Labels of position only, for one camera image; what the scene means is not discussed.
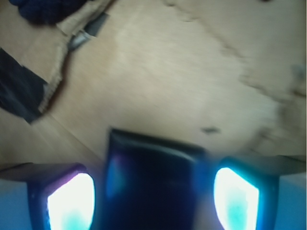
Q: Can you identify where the brown paper bag bin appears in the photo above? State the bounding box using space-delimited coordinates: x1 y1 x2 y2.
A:
0 0 307 172

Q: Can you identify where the dark blue rope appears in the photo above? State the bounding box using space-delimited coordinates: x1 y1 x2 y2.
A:
9 0 87 26

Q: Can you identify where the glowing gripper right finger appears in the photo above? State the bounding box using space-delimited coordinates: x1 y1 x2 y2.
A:
213 157 279 230

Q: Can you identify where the black square box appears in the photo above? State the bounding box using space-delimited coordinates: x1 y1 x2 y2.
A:
101 128 207 230

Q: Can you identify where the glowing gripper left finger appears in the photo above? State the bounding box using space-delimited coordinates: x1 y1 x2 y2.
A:
27 163 95 230

